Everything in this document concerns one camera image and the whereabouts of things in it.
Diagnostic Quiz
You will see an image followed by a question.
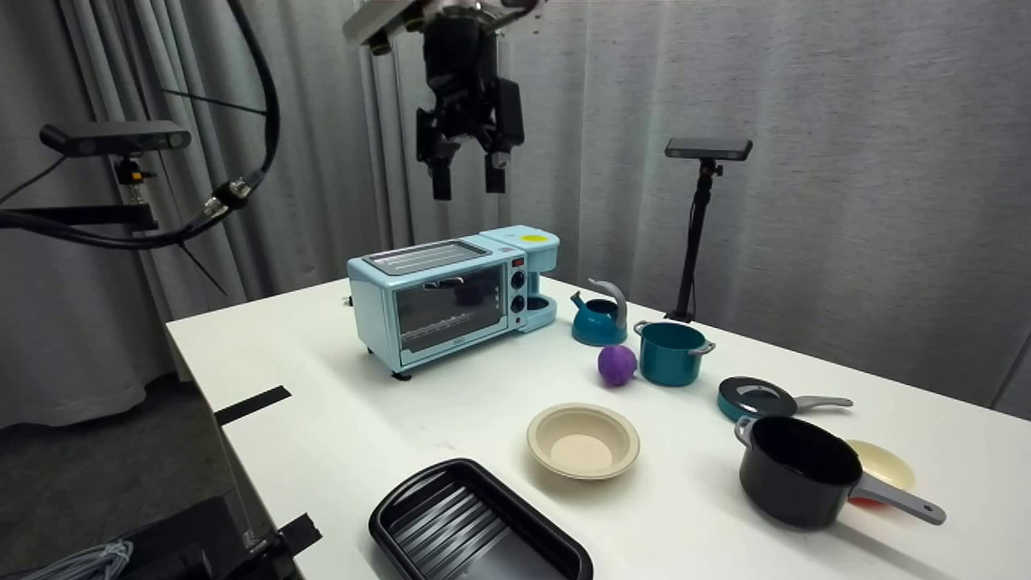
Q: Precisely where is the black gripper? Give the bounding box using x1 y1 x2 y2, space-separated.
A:
413 4 527 204

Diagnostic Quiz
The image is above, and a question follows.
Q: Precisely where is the purple round object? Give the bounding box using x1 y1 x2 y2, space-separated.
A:
597 342 641 391

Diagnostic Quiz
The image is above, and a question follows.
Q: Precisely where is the beige bowl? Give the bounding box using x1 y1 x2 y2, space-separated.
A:
526 399 643 483

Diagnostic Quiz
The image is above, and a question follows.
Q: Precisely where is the light blue toy toaster oven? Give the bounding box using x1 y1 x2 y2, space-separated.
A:
346 221 564 383

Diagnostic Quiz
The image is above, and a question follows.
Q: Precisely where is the teal toy kettle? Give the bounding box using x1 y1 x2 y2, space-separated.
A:
567 276 633 348

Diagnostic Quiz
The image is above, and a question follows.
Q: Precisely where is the black stand pole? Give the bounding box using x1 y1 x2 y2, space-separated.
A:
661 134 758 326

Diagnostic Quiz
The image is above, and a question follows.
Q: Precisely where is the teal toy pot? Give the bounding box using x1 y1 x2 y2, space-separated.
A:
633 319 717 391

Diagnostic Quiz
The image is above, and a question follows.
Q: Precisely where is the long black tape strip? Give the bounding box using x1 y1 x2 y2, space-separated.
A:
213 383 296 427

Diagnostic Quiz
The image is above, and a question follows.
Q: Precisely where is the black baking tray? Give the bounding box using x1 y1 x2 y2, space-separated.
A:
366 455 597 580

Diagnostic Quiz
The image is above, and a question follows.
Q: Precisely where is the short black tape strip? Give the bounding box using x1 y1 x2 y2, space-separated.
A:
275 511 325 561

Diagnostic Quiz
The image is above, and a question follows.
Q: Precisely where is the small beige plate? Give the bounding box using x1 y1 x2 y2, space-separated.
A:
847 436 921 510

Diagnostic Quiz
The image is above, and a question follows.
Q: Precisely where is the thick black cable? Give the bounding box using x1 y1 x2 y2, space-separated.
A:
0 0 283 254

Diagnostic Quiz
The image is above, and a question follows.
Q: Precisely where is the black camera on clamp arm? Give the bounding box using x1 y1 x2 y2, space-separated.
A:
0 118 193 234

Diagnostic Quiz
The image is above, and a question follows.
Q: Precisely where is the teal pan with grey handle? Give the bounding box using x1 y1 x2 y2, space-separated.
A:
714 372 857 425

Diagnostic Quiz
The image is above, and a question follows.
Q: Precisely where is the black saucepan with grey handle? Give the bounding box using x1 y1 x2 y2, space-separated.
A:
732 411 950 530

